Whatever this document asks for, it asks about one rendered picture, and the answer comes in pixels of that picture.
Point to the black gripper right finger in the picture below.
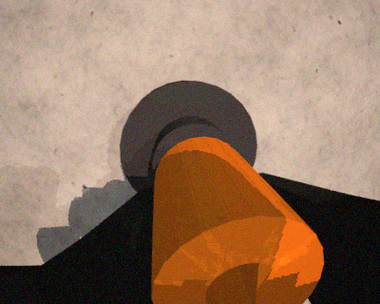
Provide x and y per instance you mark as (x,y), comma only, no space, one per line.
(349,231)

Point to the orange knob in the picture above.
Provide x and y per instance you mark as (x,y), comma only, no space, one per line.
(221,235)

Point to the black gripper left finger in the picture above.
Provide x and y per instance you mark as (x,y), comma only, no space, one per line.
(112,264)

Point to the dark grey round pedestal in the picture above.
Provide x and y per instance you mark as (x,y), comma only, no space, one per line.
(176,112)

